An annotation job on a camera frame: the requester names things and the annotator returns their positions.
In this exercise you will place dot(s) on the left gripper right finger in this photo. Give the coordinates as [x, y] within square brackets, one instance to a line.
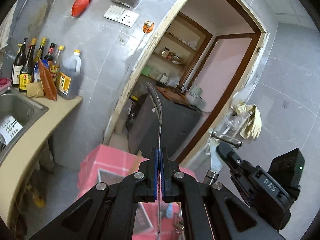
[210, 211]

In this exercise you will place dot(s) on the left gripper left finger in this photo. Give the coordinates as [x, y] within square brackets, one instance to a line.
[106, 211]

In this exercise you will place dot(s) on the steel vegetable peeler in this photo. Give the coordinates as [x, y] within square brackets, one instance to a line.
[178, 222]

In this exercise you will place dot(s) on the white perforated utensil holder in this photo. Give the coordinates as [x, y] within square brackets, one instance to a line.
[143, 223]

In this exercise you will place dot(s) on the steel kitchen sink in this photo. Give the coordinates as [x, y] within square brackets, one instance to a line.
[18, 114]

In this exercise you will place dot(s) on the pink checked tablecloth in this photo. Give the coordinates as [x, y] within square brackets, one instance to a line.
[123, 163]

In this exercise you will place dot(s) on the cream rubber gloves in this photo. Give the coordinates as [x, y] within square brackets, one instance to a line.
[253, 124]

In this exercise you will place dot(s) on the grey cabinet appliance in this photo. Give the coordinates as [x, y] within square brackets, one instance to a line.
[178, 123]

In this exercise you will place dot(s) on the metal pot on cabinet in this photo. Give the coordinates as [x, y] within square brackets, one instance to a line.
[195, 95]

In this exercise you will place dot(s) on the large soy sauce jug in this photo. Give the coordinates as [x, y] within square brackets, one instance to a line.
[68, 79]

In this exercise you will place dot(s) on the green box on shelf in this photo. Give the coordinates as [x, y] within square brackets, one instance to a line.
[146, 70]

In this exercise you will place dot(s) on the yellow label sauce bottle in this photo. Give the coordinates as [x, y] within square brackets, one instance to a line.
[26, 72]

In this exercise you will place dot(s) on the dark sauce bottle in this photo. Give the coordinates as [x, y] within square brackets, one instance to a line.
[18, 63]

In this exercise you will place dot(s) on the red plastic bag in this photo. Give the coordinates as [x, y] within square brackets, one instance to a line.
[79, 6]

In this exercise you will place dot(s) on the white wall switch plate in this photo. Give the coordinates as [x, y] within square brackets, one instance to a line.
[121, 15]

